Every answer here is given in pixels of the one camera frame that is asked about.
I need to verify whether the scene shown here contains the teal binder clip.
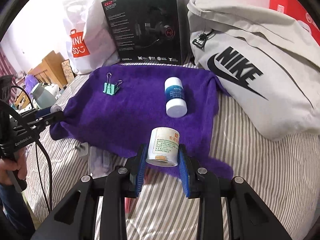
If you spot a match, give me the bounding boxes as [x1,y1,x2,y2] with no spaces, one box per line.
[103,73,123,96]

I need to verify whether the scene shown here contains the small white medicine bottle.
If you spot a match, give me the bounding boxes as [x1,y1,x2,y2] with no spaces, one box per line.
[146,127,180,167]

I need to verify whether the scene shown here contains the small white USB adapter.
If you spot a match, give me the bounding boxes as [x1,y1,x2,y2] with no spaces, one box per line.
[50,104,62,113]

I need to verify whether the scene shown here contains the black headset box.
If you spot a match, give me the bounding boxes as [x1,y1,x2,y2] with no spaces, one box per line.
[101,0,188,65]

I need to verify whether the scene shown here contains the red paper bag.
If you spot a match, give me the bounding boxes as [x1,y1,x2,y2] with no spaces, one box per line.
[269,0,320,44]

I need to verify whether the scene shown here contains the grey Nike bag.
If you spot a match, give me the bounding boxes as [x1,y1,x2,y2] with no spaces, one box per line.
[187,0,319,141]

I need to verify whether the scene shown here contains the blue white vaseline bottle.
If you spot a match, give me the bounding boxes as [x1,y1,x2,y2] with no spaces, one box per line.
[164,77,187,118]

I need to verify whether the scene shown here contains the clear plastic candy bottle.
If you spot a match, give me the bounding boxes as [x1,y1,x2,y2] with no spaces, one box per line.
[88,146,121,179]

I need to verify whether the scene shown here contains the wooden headboard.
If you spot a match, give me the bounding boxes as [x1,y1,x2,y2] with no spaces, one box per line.
[28,50,67,89]

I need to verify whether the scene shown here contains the white Miniso plastic bag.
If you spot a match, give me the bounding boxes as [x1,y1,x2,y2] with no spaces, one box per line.
[63,0,119,75]

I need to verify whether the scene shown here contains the person's left hand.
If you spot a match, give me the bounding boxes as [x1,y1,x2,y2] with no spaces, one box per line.
[0,148,27,185]

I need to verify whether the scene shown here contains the white power adapter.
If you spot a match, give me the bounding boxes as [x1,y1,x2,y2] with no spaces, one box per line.
[75,142,90,161]

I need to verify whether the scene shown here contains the grey green kettle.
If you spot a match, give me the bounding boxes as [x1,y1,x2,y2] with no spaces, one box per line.
[31,83,59,109]

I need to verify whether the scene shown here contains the purple towel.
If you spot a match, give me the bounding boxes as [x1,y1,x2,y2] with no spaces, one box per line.
[50,64,233,179]

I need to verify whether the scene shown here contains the patterned brown notebook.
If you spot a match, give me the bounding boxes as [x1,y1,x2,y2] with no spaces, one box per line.
[61,59,75,84]

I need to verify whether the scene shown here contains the black cable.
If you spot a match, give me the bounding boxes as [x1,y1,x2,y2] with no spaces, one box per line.
[0,85,54,213]

